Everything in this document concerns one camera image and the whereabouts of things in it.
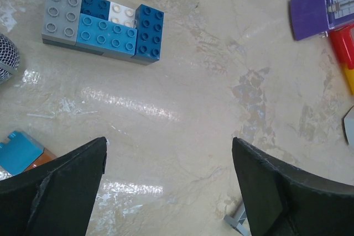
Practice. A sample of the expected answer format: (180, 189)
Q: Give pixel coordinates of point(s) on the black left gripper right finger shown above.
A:
(282, 199)

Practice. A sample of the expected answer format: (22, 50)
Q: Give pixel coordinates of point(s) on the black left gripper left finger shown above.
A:
(55, 198)

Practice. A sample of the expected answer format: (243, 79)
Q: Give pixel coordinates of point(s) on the grey truss piece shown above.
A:
(237, 220)

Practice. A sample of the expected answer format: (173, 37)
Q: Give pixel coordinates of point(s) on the blue and orange block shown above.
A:
(22, 153)

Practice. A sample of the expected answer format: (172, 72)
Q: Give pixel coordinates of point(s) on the white grey metronome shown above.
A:
(348, 122)

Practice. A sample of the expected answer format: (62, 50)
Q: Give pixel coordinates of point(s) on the yellow bin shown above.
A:
(349, 74)

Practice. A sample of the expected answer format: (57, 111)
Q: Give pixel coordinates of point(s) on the red glitter microphone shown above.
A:
(10, 59)

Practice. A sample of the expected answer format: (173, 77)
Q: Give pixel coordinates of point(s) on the light blue toy brick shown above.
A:
(103, 36)

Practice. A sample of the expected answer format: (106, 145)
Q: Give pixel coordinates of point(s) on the red bin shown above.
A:
(342, 43)

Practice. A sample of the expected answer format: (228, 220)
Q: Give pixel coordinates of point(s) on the purple metronome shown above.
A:
(312, 17)

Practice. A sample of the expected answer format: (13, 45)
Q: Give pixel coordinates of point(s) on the white toy brick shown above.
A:
(122, 15)

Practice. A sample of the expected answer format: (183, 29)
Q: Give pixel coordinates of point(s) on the dark blue square brick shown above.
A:
(96, 8)

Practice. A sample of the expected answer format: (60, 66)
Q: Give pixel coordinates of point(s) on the dark blue toy brick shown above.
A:
(149, 24)

